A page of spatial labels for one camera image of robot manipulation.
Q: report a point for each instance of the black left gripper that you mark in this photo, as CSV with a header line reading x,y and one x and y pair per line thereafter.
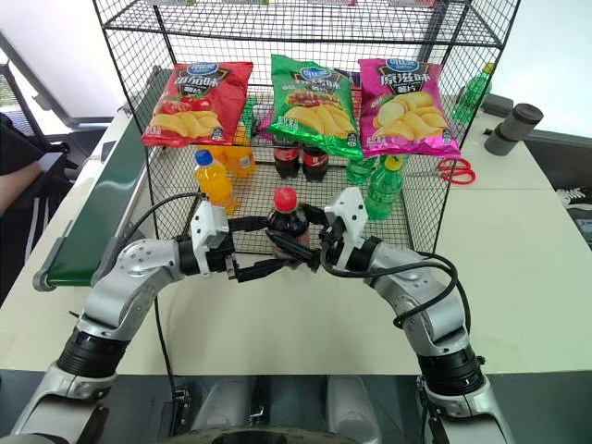
x,y
223,261

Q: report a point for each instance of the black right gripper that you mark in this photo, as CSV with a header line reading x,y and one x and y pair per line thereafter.
x,y
334,237

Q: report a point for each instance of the cola bottle with red cap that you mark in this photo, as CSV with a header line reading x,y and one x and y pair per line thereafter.
x,y
287,222

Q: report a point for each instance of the person bare forearm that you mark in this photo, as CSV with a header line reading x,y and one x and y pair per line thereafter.
x,y
18,185

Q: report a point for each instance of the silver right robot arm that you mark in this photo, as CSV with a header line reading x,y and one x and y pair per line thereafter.
x,y
430,305

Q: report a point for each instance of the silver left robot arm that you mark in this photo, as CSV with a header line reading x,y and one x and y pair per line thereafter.
x,y
125,287

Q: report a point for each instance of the green conveyor belt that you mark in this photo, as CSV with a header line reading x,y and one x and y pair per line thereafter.
x,y
111,185

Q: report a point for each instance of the orange soda bottle blue cap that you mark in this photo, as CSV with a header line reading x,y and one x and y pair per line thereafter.
x,y
213,182

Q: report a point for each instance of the green soda bottle yellow cap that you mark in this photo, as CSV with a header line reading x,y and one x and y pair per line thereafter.
x,y
384,189

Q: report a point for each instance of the green potato chips bag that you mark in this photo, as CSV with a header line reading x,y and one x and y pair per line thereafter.
x,y
314,102

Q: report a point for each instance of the red potato chips bag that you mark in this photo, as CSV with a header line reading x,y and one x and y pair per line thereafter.
x,y
194,99

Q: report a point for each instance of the magenta potato chips bag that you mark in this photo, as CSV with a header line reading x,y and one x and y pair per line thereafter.
x,y
402,102

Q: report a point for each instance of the grey cylindrical roll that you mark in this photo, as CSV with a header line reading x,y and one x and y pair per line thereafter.
x,y
513,129

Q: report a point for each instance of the black equipment with white print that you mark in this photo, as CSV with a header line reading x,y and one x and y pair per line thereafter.
x,y
575,213

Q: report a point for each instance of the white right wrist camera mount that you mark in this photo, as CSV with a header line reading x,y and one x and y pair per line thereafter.
x,y
351,208

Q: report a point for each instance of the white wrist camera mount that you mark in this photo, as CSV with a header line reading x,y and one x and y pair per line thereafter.
x,y
351,208
208,226

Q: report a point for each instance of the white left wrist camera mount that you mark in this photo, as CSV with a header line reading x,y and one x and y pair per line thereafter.
x,y
208,226

